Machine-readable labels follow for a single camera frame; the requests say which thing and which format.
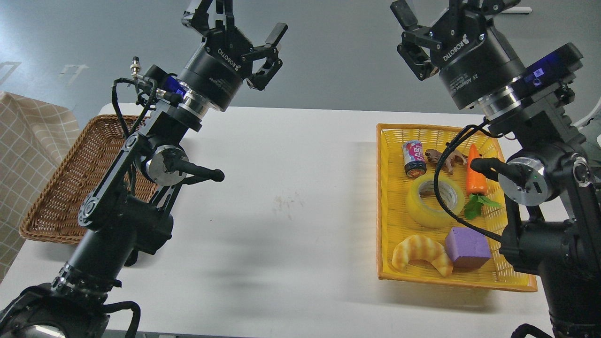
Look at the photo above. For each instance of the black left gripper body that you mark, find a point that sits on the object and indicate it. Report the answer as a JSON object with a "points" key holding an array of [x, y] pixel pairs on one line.
{"points": [[216, 70]]}

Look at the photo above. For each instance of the white stand base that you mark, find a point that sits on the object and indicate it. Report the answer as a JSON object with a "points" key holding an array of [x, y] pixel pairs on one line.
{"points": [[518, 10]]}

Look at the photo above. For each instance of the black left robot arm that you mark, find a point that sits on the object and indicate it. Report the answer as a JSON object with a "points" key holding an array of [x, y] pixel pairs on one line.
{"points": [[129, 211]]}

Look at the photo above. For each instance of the brown wicker basket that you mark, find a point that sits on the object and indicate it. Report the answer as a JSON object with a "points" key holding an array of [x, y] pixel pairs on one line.
{"points": [[53, 216]]}

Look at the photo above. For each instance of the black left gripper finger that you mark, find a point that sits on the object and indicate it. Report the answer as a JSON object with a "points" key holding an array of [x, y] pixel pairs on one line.
{"points": [[269, 52], [198, 20]]}

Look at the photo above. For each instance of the orange toy carrot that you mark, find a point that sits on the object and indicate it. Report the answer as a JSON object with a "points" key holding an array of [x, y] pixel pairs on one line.
{"points": [[476, 187]]}

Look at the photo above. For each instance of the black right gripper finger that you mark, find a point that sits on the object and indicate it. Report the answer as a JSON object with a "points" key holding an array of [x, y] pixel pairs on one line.
{"points": [[458, 8], [423, 47]]}

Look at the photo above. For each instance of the purple foam block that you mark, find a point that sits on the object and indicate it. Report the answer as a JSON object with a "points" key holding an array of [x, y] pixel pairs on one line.
{"points": [[467, 248]]}

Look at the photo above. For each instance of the beige checkered cloth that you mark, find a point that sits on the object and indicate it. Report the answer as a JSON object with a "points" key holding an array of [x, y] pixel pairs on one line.
{"points": [[34, 138]]}

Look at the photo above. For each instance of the toy croissant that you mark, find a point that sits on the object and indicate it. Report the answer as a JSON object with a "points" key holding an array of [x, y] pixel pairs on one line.
{"points": [[424, 248]]}

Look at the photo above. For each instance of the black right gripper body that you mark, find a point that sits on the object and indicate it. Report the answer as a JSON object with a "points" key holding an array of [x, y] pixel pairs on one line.
{"points": [[474, 58]]}

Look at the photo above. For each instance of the white chair frame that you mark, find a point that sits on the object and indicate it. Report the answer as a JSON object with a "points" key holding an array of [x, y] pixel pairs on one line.
{"points": [[596, 111]]}

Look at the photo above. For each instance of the yellow tape roll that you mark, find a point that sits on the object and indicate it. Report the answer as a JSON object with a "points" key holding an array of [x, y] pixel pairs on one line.
{"points": [[423, 206]]}

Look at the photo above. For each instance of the brown toy lion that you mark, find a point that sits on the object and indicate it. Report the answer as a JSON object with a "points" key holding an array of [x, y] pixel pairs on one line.
{"points": [[456, 157]]}

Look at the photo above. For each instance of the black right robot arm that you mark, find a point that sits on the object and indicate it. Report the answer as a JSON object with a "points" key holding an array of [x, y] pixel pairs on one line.
{"points": [[551, 200]]}

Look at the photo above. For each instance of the yellow plastic basket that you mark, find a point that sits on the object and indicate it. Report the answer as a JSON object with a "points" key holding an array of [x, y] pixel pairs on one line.
{"points": [[394, 224]]}

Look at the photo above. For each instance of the small soda can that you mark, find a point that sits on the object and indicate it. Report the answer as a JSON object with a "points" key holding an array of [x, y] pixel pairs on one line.
{"points": [[414, 161]]}

